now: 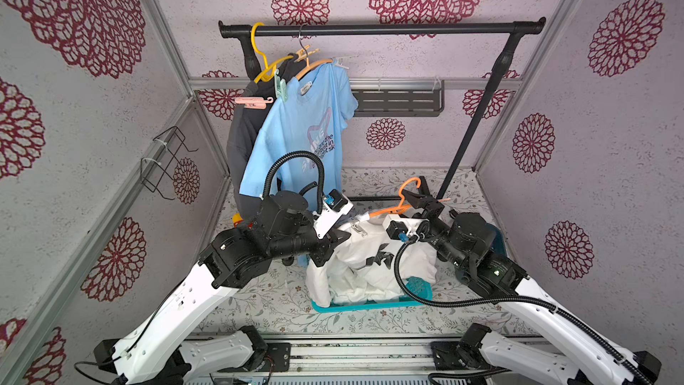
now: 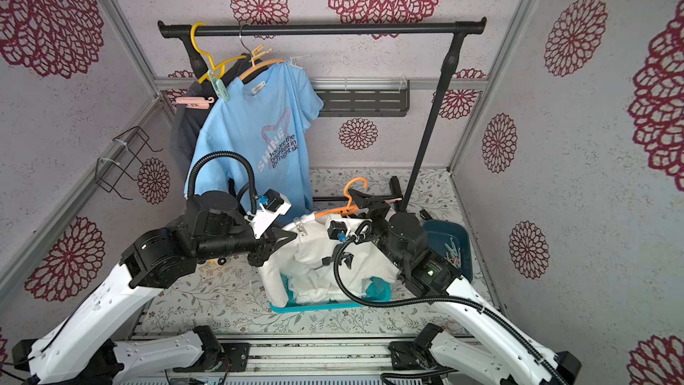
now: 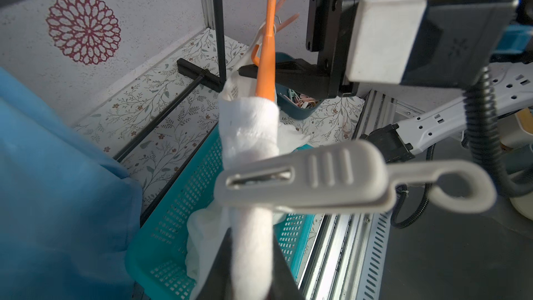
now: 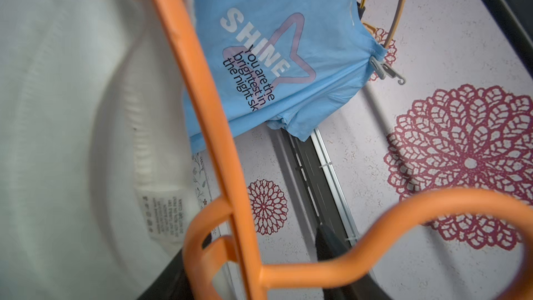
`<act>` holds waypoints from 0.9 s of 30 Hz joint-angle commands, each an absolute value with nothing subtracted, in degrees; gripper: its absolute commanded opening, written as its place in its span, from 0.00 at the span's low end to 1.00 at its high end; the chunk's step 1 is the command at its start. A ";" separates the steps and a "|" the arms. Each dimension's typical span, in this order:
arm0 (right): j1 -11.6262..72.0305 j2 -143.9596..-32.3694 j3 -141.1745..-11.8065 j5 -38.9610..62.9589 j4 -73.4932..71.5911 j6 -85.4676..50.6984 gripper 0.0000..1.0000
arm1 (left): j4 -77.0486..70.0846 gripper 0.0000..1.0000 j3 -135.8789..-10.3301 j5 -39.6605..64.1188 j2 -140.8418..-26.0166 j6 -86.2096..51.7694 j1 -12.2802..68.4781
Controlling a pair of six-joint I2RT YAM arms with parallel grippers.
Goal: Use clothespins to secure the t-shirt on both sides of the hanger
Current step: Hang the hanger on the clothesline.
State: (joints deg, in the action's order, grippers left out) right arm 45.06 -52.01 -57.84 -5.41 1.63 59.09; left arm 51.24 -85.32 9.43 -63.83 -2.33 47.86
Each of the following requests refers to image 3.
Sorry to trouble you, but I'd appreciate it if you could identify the dark teal clothespin bin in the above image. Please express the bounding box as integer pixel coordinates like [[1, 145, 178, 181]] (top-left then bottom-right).
[[274, 51, 323, 121]]

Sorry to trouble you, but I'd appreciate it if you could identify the white clothespin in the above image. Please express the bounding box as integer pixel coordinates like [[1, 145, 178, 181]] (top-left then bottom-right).
[[214, 140, 497, 214]]

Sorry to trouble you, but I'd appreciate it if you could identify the white t-shirt black print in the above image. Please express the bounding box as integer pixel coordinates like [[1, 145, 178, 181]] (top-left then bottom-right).
[[185, 33, 309, 299]]

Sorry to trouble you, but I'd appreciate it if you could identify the light blue garment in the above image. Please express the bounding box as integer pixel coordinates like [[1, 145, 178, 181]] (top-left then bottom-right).
[[1, 71, 142, 299]]

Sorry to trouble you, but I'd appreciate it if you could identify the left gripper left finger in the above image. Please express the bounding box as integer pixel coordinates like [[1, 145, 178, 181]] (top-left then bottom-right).
[[196, 229, 233, 300]]

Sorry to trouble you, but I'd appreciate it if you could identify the colourful clothespins pile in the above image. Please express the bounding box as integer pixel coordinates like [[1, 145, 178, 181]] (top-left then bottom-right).
[[287, 89, 318, 109]]

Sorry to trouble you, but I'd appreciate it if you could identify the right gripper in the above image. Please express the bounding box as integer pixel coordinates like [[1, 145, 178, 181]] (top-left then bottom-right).
[[232, 0, 376, 100]]

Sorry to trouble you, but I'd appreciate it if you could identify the black clothes rack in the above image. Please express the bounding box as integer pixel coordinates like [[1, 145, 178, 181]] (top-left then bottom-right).
[[112, 0, 228, 163]]

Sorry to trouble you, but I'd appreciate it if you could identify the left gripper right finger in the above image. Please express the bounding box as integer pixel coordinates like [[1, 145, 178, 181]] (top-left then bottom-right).
[[271, 237, 304, 300]]

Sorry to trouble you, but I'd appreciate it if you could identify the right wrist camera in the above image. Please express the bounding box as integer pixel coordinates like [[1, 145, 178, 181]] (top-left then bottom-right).
[[345, 0, 519, 90]]

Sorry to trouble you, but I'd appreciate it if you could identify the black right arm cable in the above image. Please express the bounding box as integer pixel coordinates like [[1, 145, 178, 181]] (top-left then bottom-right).
[[389, 0, 533, 230]]

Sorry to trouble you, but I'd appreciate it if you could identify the teal laundry basket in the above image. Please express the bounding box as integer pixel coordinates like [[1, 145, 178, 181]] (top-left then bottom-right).
[[124, 124, 315, 300]]

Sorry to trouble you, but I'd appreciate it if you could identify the orange plastic hanger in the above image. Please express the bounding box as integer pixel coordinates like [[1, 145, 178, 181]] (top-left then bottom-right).
[[255, 0, 277, 101]]

